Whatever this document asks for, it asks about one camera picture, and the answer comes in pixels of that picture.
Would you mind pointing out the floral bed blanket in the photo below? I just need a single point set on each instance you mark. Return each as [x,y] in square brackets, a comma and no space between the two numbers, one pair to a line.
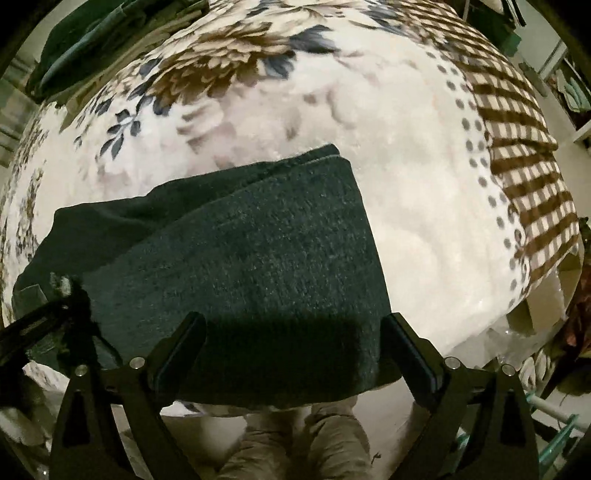
[450,150]

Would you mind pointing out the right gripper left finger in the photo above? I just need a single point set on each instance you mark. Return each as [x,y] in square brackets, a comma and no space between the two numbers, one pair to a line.
[86,443]

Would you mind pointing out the dark blue jeans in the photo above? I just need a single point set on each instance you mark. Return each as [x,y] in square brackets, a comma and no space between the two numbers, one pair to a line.
[279,259]

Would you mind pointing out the white wardrobe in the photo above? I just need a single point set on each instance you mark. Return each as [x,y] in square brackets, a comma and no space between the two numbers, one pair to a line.
[555,46]

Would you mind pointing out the person legs beige trousers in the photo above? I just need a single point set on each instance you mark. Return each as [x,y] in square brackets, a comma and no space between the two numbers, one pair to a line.
[329,443]

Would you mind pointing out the open cardboard box floor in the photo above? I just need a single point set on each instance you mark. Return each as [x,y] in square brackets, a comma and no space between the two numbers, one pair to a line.
[547,304]

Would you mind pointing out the folded blue jeans stack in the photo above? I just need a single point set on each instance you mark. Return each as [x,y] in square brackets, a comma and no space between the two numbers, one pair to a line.
[90,37]

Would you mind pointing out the grey green curtain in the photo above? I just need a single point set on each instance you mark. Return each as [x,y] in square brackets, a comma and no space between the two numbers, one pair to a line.
[16,107]

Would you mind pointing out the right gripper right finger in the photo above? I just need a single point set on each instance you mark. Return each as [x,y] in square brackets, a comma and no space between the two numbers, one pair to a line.
[446,388]

